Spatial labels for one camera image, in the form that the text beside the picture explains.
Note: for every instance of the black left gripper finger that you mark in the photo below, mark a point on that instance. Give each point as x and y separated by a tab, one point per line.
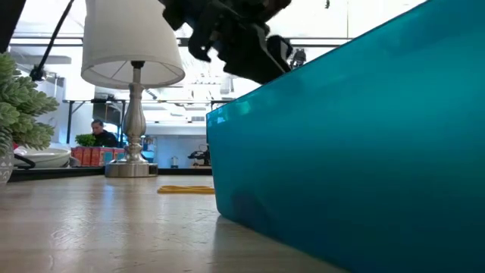
242	62
267	57

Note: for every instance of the blue plastic bin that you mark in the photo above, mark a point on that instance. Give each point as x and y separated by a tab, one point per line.
341	151

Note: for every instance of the black hanging fixture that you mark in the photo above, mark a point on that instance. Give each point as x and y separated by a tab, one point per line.
299	57

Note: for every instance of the white shade silver table lamp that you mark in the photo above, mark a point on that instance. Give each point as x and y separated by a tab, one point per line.
129	38

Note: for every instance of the black background machine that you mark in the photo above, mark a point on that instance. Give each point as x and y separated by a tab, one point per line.
199	156

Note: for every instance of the yellow flat stick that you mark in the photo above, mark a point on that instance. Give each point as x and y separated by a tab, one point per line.
182	189

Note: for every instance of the person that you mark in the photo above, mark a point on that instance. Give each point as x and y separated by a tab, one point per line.
104	138

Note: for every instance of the small green background plant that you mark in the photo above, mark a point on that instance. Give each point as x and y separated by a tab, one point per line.
84	139

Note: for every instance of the orange red box row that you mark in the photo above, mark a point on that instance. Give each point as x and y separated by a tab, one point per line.
91	156

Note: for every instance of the black background table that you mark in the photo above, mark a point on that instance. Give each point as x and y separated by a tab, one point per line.
70	121

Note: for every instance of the black round fixture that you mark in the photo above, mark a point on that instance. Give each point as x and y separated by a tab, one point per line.
38	74

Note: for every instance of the green artificial potted plant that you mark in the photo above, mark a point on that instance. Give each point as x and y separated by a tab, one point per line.
22	102

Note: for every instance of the white ceramic bowl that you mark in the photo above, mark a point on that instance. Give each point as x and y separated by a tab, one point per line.
41	157

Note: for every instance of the black metal table frame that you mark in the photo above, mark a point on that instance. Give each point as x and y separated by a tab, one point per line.
57	173

